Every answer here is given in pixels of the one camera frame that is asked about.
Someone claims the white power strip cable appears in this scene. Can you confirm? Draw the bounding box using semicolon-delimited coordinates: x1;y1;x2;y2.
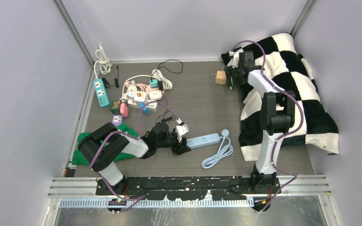
93;43;113;80

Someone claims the teal small plug adapter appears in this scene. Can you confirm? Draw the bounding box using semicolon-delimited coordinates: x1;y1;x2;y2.
149;79;159;88

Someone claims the white multi-port charger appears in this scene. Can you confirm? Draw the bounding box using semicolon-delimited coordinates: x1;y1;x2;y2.
145;102;158;112

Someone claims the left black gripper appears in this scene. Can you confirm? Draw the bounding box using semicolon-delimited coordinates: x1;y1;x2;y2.
156;130;190;154

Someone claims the pink plug adapter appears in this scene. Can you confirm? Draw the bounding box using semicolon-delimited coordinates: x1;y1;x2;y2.
120;103;129;118

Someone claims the black thin cable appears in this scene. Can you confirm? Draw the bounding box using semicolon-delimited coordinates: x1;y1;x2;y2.
154;59;184;124

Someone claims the blue small adapter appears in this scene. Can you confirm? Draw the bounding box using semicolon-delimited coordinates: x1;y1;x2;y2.
139;103;149;115

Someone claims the white cube socket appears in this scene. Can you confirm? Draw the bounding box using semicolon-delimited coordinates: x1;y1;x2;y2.
134;91;149;105

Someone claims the orange cube adapter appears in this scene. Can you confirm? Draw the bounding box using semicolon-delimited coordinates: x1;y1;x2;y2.
215;71;227;85

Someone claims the green cloth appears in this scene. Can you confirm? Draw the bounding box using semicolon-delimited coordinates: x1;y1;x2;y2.
72;123;138;166

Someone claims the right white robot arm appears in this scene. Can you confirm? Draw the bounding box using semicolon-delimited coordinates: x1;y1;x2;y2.
225;51;295;193

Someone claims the teal power strip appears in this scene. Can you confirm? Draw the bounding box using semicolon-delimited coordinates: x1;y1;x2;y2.
93;79;109;107

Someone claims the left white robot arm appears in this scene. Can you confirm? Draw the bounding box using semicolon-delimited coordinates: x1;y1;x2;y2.
77;122;191;195

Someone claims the light blue power strip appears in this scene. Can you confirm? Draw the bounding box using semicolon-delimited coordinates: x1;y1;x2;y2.
187;133;221;149

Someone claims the light blue cable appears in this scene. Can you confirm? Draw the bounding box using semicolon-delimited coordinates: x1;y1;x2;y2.
201;129;234;170

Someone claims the green patterned adapter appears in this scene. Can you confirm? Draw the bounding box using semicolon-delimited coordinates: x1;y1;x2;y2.
109;100;122;115

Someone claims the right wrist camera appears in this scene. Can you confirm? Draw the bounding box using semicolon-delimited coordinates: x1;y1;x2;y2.
229;51;239;68

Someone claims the purple socket adapter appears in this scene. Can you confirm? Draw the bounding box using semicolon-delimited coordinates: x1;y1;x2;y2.
111;114;124;126

